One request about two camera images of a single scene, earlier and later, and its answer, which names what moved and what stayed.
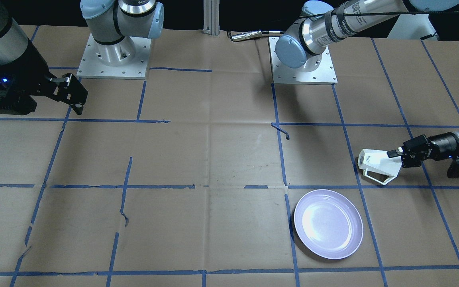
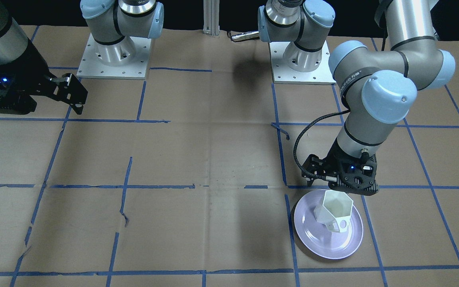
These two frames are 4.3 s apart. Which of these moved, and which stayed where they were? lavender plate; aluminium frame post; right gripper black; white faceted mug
Moved: white faceted mug
Stayed: lavender plate; right gripper black; aluminium frame post
